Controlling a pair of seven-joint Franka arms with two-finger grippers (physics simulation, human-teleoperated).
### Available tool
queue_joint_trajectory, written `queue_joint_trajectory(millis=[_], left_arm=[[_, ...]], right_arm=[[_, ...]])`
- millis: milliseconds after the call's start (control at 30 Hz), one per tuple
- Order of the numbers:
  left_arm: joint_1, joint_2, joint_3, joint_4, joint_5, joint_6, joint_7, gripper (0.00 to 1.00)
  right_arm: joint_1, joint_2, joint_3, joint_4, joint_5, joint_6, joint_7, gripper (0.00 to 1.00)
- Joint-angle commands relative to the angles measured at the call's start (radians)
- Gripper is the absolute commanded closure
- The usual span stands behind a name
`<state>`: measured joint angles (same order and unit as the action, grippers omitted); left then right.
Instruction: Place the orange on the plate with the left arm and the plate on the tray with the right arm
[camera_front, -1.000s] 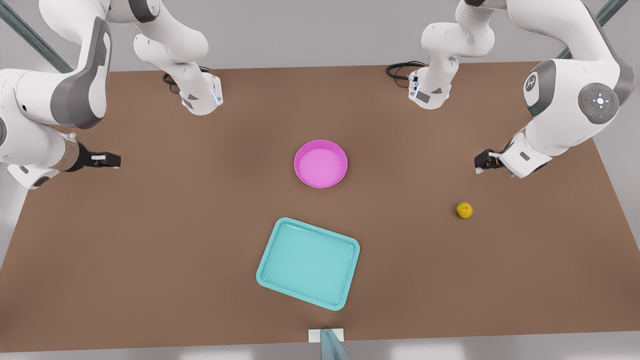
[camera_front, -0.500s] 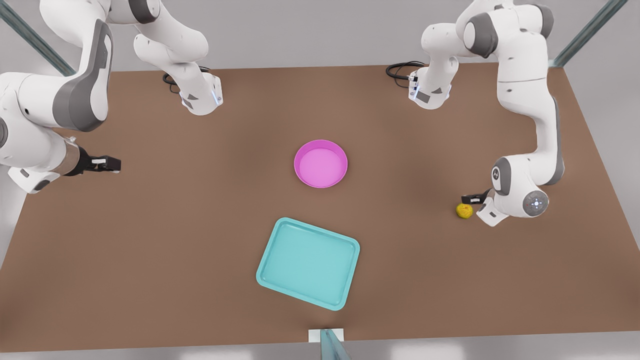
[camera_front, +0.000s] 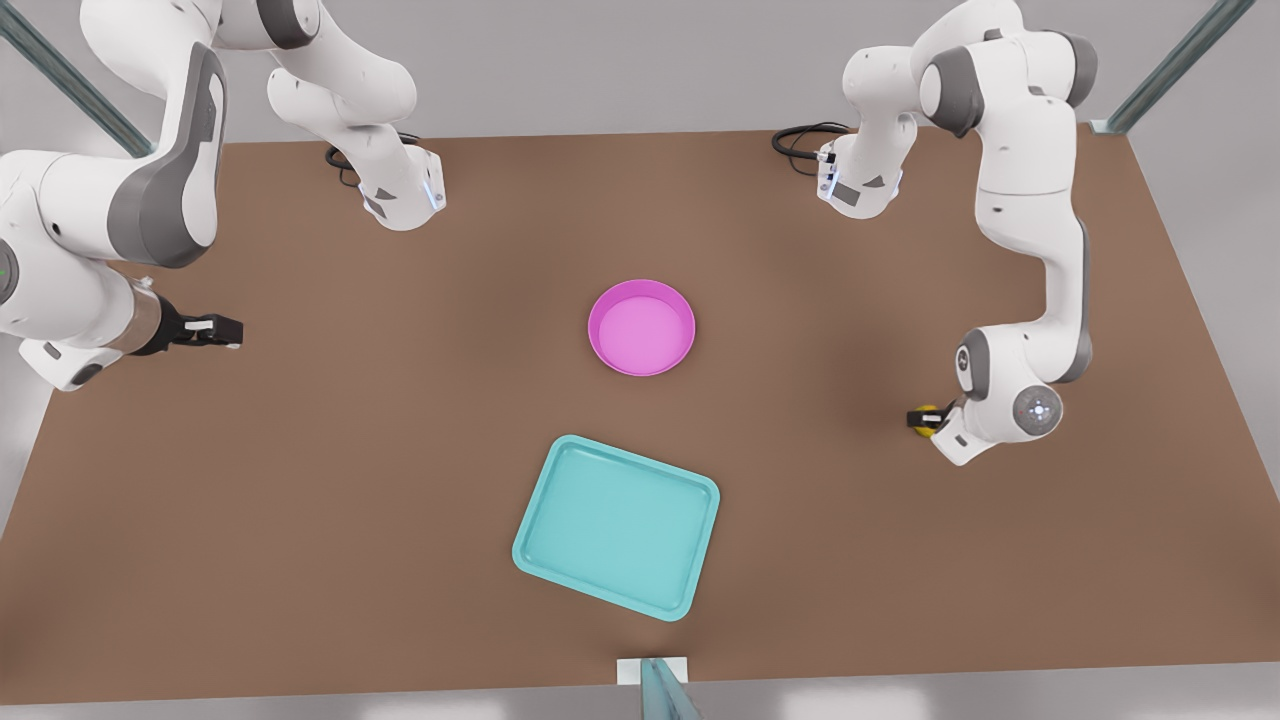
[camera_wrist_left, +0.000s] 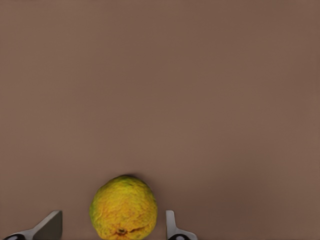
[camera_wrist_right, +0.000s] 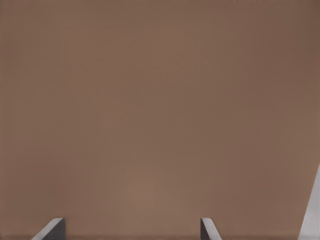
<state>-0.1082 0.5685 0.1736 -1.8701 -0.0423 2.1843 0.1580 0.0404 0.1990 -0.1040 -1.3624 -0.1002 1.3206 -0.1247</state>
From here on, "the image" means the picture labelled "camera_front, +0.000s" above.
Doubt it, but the black cable loop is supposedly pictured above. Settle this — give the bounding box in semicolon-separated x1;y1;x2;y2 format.
771;121;853;181
324;132;423;189

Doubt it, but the silver frame post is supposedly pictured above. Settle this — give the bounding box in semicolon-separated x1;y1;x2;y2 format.
0;5;157;160
616;656;703;720
1089;0;1257;137

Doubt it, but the pink round plate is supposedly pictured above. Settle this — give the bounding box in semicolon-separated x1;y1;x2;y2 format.
587;279;697;379

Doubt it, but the teal rectangular tray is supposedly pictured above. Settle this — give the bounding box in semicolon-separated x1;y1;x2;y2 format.
511;433;722;624

